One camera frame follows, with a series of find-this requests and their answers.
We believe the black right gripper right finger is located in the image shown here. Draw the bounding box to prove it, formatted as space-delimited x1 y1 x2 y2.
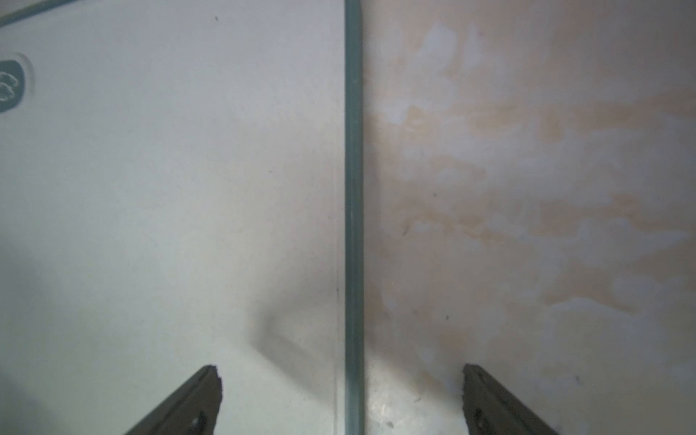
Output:
462 364 558 435

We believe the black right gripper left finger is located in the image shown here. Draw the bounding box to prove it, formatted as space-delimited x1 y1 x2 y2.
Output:
126 365 223 435

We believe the white green-rimmed cutting board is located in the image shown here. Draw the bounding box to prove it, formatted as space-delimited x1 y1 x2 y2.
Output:
1 1 346 434

